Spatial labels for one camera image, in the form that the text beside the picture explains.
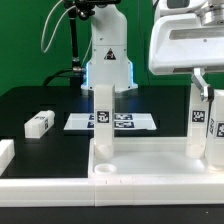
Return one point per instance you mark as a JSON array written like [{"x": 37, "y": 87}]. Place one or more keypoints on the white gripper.
[{"x": 180, "y": 44}]

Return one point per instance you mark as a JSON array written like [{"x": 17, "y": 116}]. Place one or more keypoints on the white desk top tray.
[{"x": 148, "y": 156}]

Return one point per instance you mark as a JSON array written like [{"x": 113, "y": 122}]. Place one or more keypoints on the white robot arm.
[{"x": 109, "y": 62}]

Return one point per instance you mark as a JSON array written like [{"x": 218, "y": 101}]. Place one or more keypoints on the white front fence bar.
[{"x": 171, "y": 190}]

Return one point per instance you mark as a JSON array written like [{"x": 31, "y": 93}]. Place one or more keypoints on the fiducial marker sheet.
[{"x": 123, "y": 121}]

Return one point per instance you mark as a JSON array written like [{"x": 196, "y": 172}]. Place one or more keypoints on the white left fence block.
[{"x": 7, "y": 152}]

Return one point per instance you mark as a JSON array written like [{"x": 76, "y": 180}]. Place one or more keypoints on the black camera stand pole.
[{"x": 83, "y": 9}]

